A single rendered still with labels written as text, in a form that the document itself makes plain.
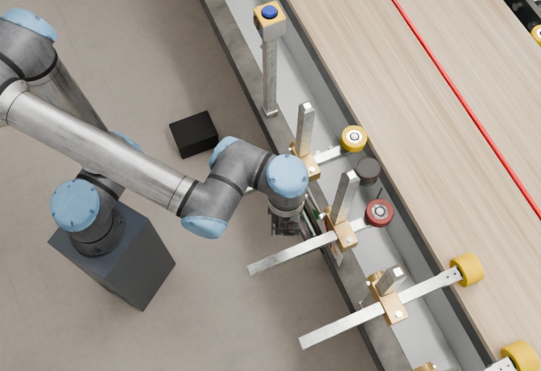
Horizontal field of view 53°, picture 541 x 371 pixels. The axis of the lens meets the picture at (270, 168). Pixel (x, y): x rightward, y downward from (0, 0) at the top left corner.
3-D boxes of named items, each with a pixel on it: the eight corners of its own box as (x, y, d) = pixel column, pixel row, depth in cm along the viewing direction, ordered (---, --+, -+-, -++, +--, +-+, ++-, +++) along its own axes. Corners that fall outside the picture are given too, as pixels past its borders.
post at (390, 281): (362, 317, 168) (394, 281, 124) (357, 307, 169) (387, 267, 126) (373, 313, 169) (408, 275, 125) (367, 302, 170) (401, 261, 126)
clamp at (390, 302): (386, 328, 141) (390, 325, 137) (362, 281, 147) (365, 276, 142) (406, 319, 142) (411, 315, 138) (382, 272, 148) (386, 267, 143)
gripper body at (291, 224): (270, 236, 140) (270, 220, 129) (270, 205, 143) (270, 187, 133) (299, 237, 140) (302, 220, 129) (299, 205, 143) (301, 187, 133)
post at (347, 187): (328, 242, 174) (348, 183, 131) (324, 232, 176) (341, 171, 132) (338, 238, 175) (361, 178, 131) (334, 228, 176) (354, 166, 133)
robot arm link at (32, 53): (88, 188, 182) (-46, 39, 116) (116, 146, 189) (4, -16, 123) (125, 204, 178) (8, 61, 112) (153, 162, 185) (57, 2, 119)
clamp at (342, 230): (341, 253, 160) (343, 248, 156) (321, 213, 166) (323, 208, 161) (358, 245, 161) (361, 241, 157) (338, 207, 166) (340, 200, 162)
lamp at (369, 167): (351, 212, 150) (363, 182, 131) (342, 195, 153) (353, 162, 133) (369, 204, 151) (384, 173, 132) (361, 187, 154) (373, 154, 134)
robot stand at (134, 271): (142, 312, 233) (104, 279, 179) (97, 282, 239) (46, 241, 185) (176, 263, 243) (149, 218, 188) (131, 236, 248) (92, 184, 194)
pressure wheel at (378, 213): (368, 240, 164) (374, 228, 154) (356, 216, 168) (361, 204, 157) (390, 229, 166) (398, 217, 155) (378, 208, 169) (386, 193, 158)
